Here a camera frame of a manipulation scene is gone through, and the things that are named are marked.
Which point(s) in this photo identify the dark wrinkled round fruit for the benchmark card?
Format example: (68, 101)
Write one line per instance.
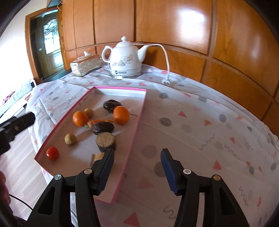
(103, 127)

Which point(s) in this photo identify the woven tissue box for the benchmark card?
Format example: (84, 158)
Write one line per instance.
(84, 64)

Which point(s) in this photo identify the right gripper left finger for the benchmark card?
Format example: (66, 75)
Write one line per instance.
(53, 207)

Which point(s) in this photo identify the pink-edged shallow tray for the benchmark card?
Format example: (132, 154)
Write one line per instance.
(75, 158)

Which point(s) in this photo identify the person's hand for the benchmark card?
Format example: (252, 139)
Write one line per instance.
(4, 193)

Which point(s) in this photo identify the wooden glass-panel door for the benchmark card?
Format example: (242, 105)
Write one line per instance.
(43, 44)

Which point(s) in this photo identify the white ceramic electric kettle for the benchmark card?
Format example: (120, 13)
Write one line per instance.
(125, 59)

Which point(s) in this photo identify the dark brown passion fruit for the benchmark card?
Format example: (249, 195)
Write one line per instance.
(110, 105)

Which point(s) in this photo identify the patterned white tablecloth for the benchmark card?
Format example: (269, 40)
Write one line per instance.
(206, 131)

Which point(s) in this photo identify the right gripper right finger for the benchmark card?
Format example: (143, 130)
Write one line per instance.
(220, 208)

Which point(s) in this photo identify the dark eggplant piece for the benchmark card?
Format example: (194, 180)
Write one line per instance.
(96, 157)

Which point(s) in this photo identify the small red tomato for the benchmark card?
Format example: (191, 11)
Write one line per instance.
(52, 153)

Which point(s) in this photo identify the bed with plaid blanket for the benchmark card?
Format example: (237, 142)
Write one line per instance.
(17, 100)

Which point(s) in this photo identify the small yellow round fruit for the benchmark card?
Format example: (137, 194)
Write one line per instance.
(70, 139)

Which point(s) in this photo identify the small orange carrot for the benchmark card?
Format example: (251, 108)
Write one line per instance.
(91, 123)

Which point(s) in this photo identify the small green-yellow fruit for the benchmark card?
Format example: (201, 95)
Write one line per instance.
(89, 112)

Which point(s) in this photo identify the orange tangerine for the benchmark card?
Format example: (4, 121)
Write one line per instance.
(79, 118)
(121, 115)

